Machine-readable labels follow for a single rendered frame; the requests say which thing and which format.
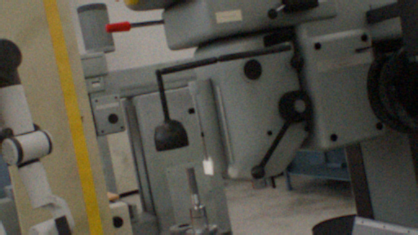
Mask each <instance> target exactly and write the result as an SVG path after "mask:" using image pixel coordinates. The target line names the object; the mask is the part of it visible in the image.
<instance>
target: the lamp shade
mask: <svg viewBox="0 0 418 235"><path fill-rule="evenodd" d="M153 141H154V144H155V148H156V152H163V151H168V150H173V149H181V148H183V147H185V146H189V137H188V133H187V131H186V130H185V127H184V126H183V124H182V122H179V121H178V120H171V119H169V120H163V121H162V122H160V123H159V124H158V125H157V126H156V127H155V130H154V136H153Z"/></svg>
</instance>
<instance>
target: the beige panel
mask: <svg viewBox="0 0 418 235"><path fill-rule="evenodd" d="M0 38H8V39H11V40H12V41H13V42H15V43H16V45H17V46H19V47H20V49H21V53H22V63H21V64H20V66H19V67H18V71H19V76H20V80H21V83H22V86H23V88H24V95H25V98H26V100H27V103H28V108H29V112H30V115H31V118H32V120H33V123H34V124H35V123H36V124H37V125H39V126H40V129H41V130H42V131H48V133H49V134H51V136H52V139H53V141H54V149H53V151H52V153H51V154H48V155H46V156H44V157H41V158H40V159H39V161H40V162H42V164H43V168H44V170H45V172H46V174H47V182H48V184H49V185H50V189H51V192H52V194H53V196H57V197H59V198H63V199H64V201H65V202H66V204H67V205H68V208H69V211H70V212H71V216H72V218H73V221H74V231H73V233H72V234H73V235H115V232H114V226H113V220H112V216H111V210H110V206H109V197H108V193H107V189H106V186H105V177H104V173H103V170H102V169H103V167H102V163H101V160H100V150H99V147H98V143H97V139H96V130H95V127H94V123H93V120H92V113H91V107H90V104H89V97H88V94H87V88H86V84H85V77H84V73H83V70H82V64H81V56H80V53H79V49H78V44H77V40H76V33H75V30H74V26H73V21H72V17H71V14H70V7H69V0H0ZM9 170H10V177H11V182H12V186H13V193H14V195H15V199H16V209H17V212H18V215H19V221H20V227H21V235H29V229H30V227H32V226H35V225H38V224H40V223H42V222H44V221H48V220H50V219H53V217H52V213H51V212H50V211H46V210H45V209H43V208H41V207H39V208H38V209H35V210H33V208H32V205H31V203H30V201H29V196H28V194H27V193H26V190H25V186H24V185H23V184H22V182H21V179H20V177H19V175H18V167H17V166H15V165H13V166H9Z"/></svg>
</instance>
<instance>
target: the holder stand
mask: <svg viewBox="0 0 418 235"><path fill-rule="evenodd" d="M158 235H231V232H230V230H227V229H223V228H217V227H216V225H209V229H207V230H205V231H201V232H194V231H193V227H192V221H187V222H184V223H180V224H177V225H172V226H171V227H170V228H169V230H168V231H166V232H165V233H159V234H158Z"/></svg>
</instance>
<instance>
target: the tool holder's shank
mask: <svg viewBox="0 0 418 235"><path fill-rule="evenodd" d="M185 171H186V175H187V178H188V181H189V191H190V197H191V204H192V205H193V207H197V206H201V202H202V199H201V198H200V196H199V194H198V185H197V181H196V178H195V170H194V167H193V166H192V167H189V168H185Z"/></svg>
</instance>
